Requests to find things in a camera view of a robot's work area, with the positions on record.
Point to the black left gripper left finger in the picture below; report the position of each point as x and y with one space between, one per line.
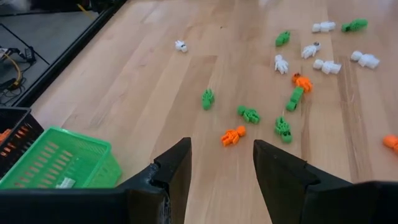
149 202

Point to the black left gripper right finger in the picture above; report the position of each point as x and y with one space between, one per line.
289 193

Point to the small orange toy figure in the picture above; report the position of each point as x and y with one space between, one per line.
233 135
302 82
4 136

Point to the green plastic basket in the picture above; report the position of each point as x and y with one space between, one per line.
93 149

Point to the orange skeleton toy figure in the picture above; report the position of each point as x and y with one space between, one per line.
391 141

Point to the black plastic basket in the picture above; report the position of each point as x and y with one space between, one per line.
31 129

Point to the black power adapter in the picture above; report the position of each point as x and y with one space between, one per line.
30 54

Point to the black aluminium table frame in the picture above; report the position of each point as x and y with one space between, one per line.
66 59

